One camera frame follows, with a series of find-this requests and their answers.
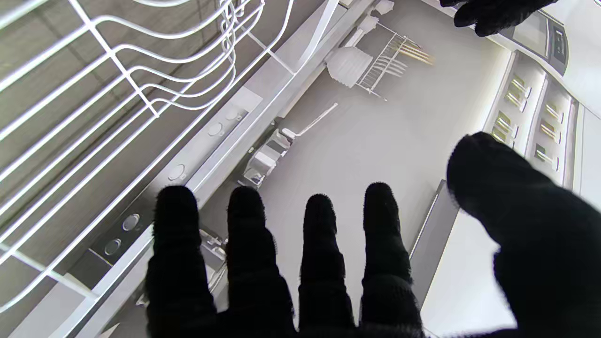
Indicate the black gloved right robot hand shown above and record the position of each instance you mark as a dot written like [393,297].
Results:
[540,263]

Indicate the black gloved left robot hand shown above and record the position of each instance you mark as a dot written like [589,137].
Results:
[493,19]

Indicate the printed kitchen scene backdrop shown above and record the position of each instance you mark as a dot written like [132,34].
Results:
[375,141]

